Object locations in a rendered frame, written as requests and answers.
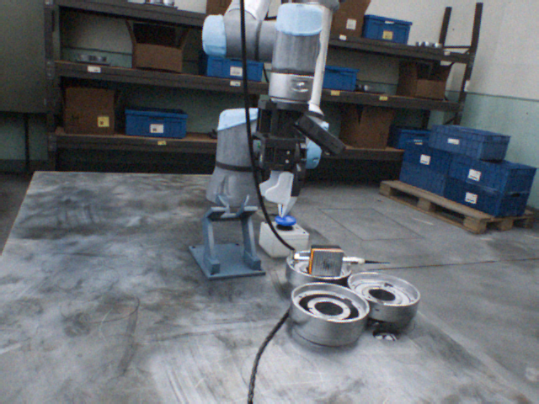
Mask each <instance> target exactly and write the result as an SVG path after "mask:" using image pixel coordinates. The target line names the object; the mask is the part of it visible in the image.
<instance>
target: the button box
mask: <svg viewBox="0 0 539 404"><path fill-rule="evenodd" d="M271 223H272V225H273V226H274V228H275V229H276V230H277V231H278V233H279V234H280V236H281V237H282V238H283V239H284V240H285V241H286V242H287V243H289V244H290V245H291V246H293V247H294V248H295V249H296V251H297V252H300V251H306V250H307V240H308V233H307V232H306V231H304V230H303V229H302V228H300V227H299V226H298V225H297V224H295V225H294V226H288V227H283V226H281V225H278V224H276V223H275V222H271ZM259 245H260V246H261V247H262V248H263V249H264V250H265V251H266V252H267V253H268V254H269V255H270V257H271V258H288V257H289V256H290V249H289V248H287V247H286V246H284V245H283V244H282V243H281V242H280V241H279V240H278V239H277V237H276V236H275V234H274V233H273V232H272V231H271V229H270V228H269V226H268V224H267V222H261V227H260V233H259Z"/></svg>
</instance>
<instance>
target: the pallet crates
mask: <svg viewBox="0 0 539 404"><path fill-rule="evenodd" d="M431 125H432V126H431V130H430V137H429V141H406V146H405V151H404V156H403V160H402V162H403V165H402V166H401V168H402V169H401V172H400V177H399V180H394V181H392V180H386V181H381V182H380V189H379V193H378V194H379V195H382V196H384V197H387V198H389V199H392V200H394V201H397V202H398V203H400V204H403V205H406V206H408V207H411V208H413V209H415V210H418V211H421V212H423V213H425V214H427V215H430V216H432V217H434V218H436V219H438V220H441V221H444V222H446V223H448V224H451V225H453V226H456V227H458V228H461V229H463V230H465V231H468V232H471V233H472V234H476V235H483V234H484V231H485V229H486V226H487V227H490V228H492V229H495V230H496V231H500V232H503V231H510V229H511V227H512V224H514V225H516V226H520V227H523V228H525V229H531V228H533V225H534V220H535V219H534V217H535V215H536V213H534V212H531V211H529V210H525V208H526V202H527V200H528V199H529V194H530V192H531V185H532V182H533V178H534V176H535V175H536V170H537V169H538V168H536V167H530V166H526V165H523V164H519V163H516V162H510V161H507V160H504V159H505V157H506V153H507V146H508V143H509V141H510V137H511V136H509V135H505V134H500V133H496V132H492V131H486V130H479V129H474V128H469V127H465V126H460V125H439V124H431ZM446 126H448V127H446ZM416 143H423V144H422V145H420V144H416ZM397 189H399V190H402V194H406V195H408V196H411V197H413V198H415V199H419V203H418V204H417V205H416V204H415V203H412V202H410V201H407V200H405V199H402V198H399V197H397V196H396V192H397ZM436 207H438V208H441V209H443V210H446V211H449V212H451V213H453V214H456V215H459V216H461V217H464V218H465V219H464V223H461V222H460V221H456V220H453V219H452V218H449V217H447V216H444V215H441V214H439V213H436V212H435V210H436Z"/></svg>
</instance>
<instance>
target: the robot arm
mask: <svg viewBox="0 0 539 404"><path fill-rule="evenodd" d="M271 1H272V0H244V17H245V42H246V61H259V62H266V63H272V66H271V73H270V80H269V96H270V97H271V98H270V99H269V100H260V99H259V102H258V108H257V109H249V117H250V127H251V136H252V143H253V156H254V162H255V167H256V173H257V177H258V181H259V188H260V192H261V195H262V198H263V201H264V198H266V199H267V200H268V201H271V202H274V203H277V204H278V205H279V212H280V216H281V218H285V217H286V216H287V214H288V213H289V212H290V210H291V208H292V206H293V205H294V204H295V203H296V200H297V197H298V196H299V195H300V192H301V190H302V183H303V180H304V176H305V168H306V169H313V168H315V167H316V166H317V164H318V161H319V158H320V155H321V152H322V151H323V152H324V153H325V154H326V155H329V156H331V157H338V158H340V157H341V156H342V154H343V153H344V151H345V149H346V148H347V146H346V145H344V144H343V142H342V141H341V140H340V139H339V138H338V137H337V136H334V135H331V134H330V133H329V132H328V131H327V130H328V123H326V122H323V116H324V115H323V113H322V112H321V111H320V110H319V102H320V96H321V90H322V84H323V73H324V67H325V61H326V55H327V49H328V38H329V32H330V26H331V20H332V15H333V14H334V13H336V12H337V11H338V10H339V6H340V4H341V3H345V2H346V0H294V1H293V3H284V4H282V5H280V7H279V10H278V15H277V21H276V22H272V21H264V17H265V15H266V13H267V11H268V9H269V6H270V4H271ZM202 42H203V48H204V51H205V53H206V54H207V55H208V56H218V57H222V58H223V59H226V58H232V59H239V60H242V41H241V19H240V0H233V1H232V3H231V5H230V7H229V8H228V10H227V12H226V13H225V15H224V16H221V15H220V14H219V15H218V16H216V15H210V16H208V17H207V18H206V20H205V22H204V26H203V33H202ZM273 72H276V73H273ZM281 73H283V74H281ZM288 74H289V75H288ZM217 130H218V137H217V149H216V168H215V171H214V173H213V174H212V176H211V180H210V182H209V184H208V186H207V189H206V198H207V199H208V200H209V201H211V202H213V203H215V204H216V201H215V198H216V196H215V194H227V197H228V201H229V207H237V208H241V207H242V204H243V200H244V198H245V196H246V195H249V197H248V203H247V205H246V206H260V204H259V199H258V196H257V193H256V188H255V185H254V181H253V173H252V169H251V164H250V158H249V152H248V139H247V131H246V123H245V109H232V110H227V111H224V112H223V113H222V114H221V116H220V120H219V127H218V128H217ZM261 168H262V169H269V170H270V171H271V174H270V178H269V180H267V181H265V182H263V180H262V176H261Z"/></svg>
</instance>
